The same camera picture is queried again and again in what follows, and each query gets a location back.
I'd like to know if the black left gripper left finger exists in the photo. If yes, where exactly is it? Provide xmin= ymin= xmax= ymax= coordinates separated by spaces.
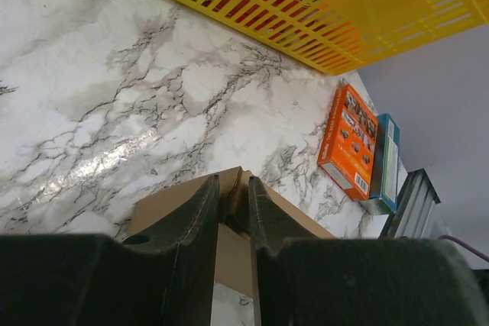
xmin=1 ymin=176 xmax=220 ymax=325

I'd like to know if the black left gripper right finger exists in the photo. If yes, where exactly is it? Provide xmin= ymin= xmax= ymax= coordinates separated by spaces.
xmin=248 ymin=177 xmax=487 ymax=325

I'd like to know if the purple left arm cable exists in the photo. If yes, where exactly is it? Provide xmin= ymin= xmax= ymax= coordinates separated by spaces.
xmin=437 ymin=234 xmax=489 ymax=262

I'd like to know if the brown cardboard box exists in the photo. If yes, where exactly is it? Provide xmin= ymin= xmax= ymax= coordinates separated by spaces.
xmin=125 ymin=166 xmax=336 ymax=297

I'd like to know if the blue white small box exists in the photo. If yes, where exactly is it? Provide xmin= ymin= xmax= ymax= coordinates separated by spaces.
xmin=368 ymin=114 xmax=400 ymax=215

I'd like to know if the aluminium rail frame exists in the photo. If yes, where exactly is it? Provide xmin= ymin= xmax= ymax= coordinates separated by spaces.
xmin=361 ymin=169 xmax=449 ymax=239

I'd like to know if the orange small box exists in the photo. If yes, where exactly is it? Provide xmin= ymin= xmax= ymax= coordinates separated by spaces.
xmin=317 ymin=84 xmax=378 ymax=201

